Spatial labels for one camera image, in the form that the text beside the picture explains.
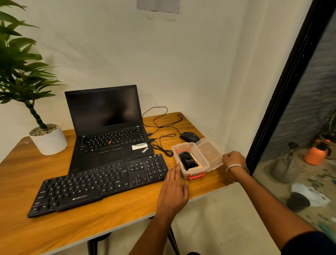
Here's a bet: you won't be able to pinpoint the black flower pot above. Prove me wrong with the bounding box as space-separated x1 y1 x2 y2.
286 192 311 213

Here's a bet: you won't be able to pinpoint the dark sleeve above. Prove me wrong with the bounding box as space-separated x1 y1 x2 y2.
281 231 336 255

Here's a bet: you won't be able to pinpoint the orange spray bottle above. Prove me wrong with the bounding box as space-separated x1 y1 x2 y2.
304 139 333 166

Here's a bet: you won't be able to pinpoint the black metal table leg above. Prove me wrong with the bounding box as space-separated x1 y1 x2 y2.
87 232 112 255
167 227 181 255

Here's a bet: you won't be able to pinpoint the black door frame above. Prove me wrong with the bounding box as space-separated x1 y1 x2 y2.
245 0 336 175

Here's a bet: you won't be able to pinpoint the green potted plant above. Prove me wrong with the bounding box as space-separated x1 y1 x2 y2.
0 0 65 130

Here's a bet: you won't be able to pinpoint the person's right hand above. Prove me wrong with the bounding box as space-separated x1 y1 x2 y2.
222 151 247 172

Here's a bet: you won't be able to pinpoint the white plant pot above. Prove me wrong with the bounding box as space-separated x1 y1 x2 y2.
29 123 68 156

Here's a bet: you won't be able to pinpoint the black electronic device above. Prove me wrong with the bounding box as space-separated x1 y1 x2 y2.
179 151 198 171

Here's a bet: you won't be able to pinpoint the clear plastic container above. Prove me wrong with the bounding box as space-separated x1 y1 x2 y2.
172 142 210 181

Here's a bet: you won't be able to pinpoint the black keyboard cable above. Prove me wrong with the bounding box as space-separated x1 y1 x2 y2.
149 133 177 158

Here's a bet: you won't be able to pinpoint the person's left forearm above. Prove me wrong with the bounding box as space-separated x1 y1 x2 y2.
129 208 177 255

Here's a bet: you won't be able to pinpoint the silver bangle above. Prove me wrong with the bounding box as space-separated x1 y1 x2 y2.
225 164 250 183

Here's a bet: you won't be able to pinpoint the person's right forearm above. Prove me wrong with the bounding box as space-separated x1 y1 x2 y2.
227 167 317 250

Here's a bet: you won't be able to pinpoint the glass door pane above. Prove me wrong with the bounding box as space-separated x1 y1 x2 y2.
253 11 336 243

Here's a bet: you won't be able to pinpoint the grey watering jug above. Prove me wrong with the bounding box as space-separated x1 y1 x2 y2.
270 142 303 184

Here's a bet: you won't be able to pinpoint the black laptop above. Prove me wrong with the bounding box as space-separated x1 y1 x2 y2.
65 85 155 174

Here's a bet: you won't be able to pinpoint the grey pot pebbles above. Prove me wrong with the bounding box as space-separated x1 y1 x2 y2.
29 123 59 136

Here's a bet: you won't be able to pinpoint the black computer mouse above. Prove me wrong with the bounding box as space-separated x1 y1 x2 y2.
180 132 200 143

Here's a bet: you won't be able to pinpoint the red container latch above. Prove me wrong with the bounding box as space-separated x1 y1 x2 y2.
188 171 206 181

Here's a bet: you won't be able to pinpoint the person's left hand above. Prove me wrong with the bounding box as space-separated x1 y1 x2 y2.
157 163 189 215

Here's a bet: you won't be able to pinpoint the white plastic bag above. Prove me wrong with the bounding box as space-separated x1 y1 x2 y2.
291 183 332 208

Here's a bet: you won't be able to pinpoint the black keyboard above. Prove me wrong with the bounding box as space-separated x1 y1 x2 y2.
27 153 169 218

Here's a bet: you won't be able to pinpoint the clear plastic container lid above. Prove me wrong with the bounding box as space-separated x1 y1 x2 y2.
195 138 224 172

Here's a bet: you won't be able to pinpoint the black mouse cable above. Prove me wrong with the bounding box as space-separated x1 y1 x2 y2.
142 106 184 136

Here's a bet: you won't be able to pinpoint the teal tool handle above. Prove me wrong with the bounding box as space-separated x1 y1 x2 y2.
319 222 336 243

